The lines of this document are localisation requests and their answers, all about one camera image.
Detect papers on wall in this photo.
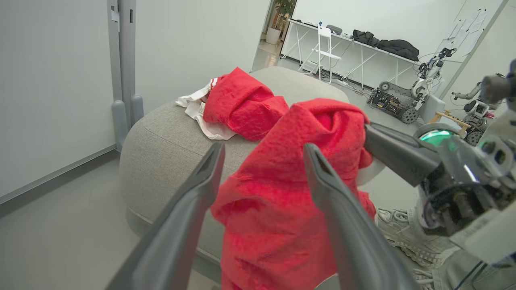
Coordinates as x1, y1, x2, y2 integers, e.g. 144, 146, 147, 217
441, 10, 489, 57

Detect white folding chair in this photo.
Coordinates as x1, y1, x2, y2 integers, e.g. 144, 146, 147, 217
299, 25, 343, 85

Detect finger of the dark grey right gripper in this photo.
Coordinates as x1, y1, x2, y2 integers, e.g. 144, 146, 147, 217
364, 128, 442, 187
364, 123, 440, 154

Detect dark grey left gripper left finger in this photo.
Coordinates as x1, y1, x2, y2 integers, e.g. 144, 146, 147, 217
106, 142, 226, 290

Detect grey jeans leg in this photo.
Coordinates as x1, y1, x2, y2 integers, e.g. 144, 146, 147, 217
432, 249, 516, 290

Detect white power strip with cables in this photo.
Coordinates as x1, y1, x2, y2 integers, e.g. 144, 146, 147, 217
336, 78, 372, 98

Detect white sneaker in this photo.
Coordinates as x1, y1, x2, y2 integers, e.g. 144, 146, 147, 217
375, 207, 457, 269
410, 267, 437, 290

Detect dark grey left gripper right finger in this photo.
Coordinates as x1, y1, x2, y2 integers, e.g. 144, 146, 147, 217
303, 143, 420, 290

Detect wooden frame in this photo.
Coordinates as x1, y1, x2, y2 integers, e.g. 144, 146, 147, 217
429, 110, 472, 138

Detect tracked mobile robot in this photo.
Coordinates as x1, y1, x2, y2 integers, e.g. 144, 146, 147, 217
367, 48, 457, 124

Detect plain red garment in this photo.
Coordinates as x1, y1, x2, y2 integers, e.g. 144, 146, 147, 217
210, 99, 377, 290

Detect red jersey with striped trim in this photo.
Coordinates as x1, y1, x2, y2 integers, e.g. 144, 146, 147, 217
176, 67, 289, 141

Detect grey wall baseboard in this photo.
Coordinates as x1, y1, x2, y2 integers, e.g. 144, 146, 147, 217
0, 144, 120, 218

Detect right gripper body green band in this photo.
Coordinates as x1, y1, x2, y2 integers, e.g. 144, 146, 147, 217
414, 123, 516, 237

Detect small black clothes pile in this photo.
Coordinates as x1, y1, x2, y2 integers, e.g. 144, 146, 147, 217
352, 29, 380, 47

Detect green potted plant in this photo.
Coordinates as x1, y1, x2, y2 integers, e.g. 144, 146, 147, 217
265, 0, 298, 45

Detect large black clothes pile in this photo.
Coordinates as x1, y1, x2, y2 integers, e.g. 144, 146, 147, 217
377, 39, 420, 62

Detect long white table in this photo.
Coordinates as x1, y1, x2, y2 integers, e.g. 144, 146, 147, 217
281, 19, 420, 90

